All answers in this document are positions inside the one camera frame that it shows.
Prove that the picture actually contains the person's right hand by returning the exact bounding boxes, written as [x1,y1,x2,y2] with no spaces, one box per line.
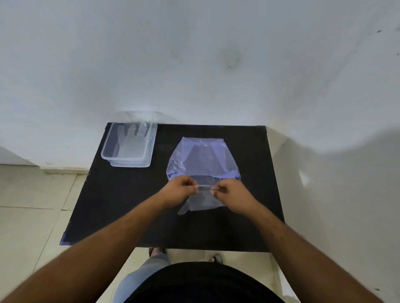
[211,179,261,215]

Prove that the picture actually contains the person's left hand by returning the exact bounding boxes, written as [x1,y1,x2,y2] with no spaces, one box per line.
[160,175,199,209]

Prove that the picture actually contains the clear plastic glove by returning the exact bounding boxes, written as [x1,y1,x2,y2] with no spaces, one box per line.
[178,184,226,216]
[115,122,149,158]

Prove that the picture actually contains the person's right forearm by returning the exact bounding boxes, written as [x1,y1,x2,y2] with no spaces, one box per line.
[248,203,385,303]

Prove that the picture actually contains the person's left forearm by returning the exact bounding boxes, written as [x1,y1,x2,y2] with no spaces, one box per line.
[0,193,172,303]

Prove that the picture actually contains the purple plastic bag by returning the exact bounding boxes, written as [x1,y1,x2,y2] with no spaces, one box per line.
[167,137,241,188]

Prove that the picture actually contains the clear plastic container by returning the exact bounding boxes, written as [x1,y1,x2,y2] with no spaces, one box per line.
[101,122,158,168]

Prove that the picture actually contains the black shirt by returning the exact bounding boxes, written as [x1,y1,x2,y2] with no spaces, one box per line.
[123,262,285,303]

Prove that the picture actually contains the light blue jeans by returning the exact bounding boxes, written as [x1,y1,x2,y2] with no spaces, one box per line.
[112,252,171,303]

